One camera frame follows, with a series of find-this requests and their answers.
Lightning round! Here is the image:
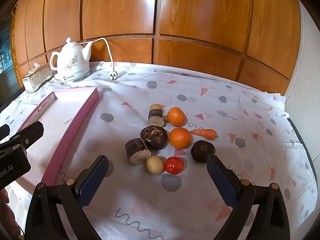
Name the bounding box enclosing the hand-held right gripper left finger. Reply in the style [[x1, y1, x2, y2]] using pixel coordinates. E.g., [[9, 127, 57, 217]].
[[24, 155, 109, 240]]

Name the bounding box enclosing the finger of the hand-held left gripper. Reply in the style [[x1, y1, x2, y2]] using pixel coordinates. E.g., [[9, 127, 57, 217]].
[[0, 124, 11, 142], [15, 121, 44, 153]]

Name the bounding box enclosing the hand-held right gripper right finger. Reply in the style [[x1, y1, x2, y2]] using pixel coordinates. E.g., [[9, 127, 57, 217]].
[[206, 155, 297, 240]]

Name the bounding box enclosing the red tomato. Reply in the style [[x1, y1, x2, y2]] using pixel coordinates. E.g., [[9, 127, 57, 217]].
[[164, 156, 184, 175]]

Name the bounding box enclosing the small orange carrot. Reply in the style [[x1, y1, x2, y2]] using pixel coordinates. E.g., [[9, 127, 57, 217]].
[[190, 128, 219, 140]]

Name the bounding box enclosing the dark sugarcane piece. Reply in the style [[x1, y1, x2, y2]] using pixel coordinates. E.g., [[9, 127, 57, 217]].
[[148, 109, 166, 127], [125, 137, 152, 166]]

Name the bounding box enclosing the pink shallow tray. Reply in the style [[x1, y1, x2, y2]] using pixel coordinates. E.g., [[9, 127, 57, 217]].
[[19, 87, 99, 186]]

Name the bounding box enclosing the orange mandarin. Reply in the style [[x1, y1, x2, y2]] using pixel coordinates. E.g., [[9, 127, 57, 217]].
[[167, 107, 187, 127], [169, 127, 192, 149]]

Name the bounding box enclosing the person's left hand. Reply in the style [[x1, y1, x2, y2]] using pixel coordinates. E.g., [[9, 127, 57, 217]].
[[0, 187, 22, 236]]

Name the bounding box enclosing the silver patterned tissue box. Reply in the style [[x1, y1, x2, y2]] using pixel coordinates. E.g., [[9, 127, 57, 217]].
[[22, 62, 53, 93]]

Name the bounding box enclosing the white kettle base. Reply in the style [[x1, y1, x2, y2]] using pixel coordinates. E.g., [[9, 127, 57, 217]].
[[54, 72, 91, 84]]

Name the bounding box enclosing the dark glass cabinet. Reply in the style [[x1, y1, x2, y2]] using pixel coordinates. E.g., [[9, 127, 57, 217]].
[[0, 15, 21, 107]]

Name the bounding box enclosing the white ceramic electric kettle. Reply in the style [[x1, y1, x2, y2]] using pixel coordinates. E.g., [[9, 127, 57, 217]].
[[49, 37, 93, 78]]

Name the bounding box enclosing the white patterned tablecloth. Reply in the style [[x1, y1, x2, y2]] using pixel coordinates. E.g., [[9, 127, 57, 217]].
[[0, 61, 318, 240]]

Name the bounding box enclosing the wooden panelled cabinet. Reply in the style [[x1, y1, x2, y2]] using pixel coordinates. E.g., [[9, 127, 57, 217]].
[[10, 0, 302, 93]]

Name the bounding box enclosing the white power cable with plug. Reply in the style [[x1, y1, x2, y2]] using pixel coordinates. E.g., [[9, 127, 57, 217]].
[[84, 37, 118, 82]]

